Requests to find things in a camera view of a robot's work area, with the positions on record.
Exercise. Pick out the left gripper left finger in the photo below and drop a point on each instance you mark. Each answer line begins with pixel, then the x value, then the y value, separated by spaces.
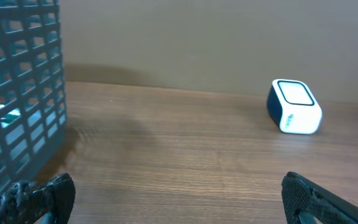
pixel 51 202

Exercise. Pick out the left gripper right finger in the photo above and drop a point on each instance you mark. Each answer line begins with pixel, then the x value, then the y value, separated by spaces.
pixel 306 202

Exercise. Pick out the white barcode scanner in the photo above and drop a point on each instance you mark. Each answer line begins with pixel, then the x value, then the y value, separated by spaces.
pixel 293 108

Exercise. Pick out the grey plastic mesh basket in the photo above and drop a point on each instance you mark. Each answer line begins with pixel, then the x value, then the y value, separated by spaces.
pixel 33 111

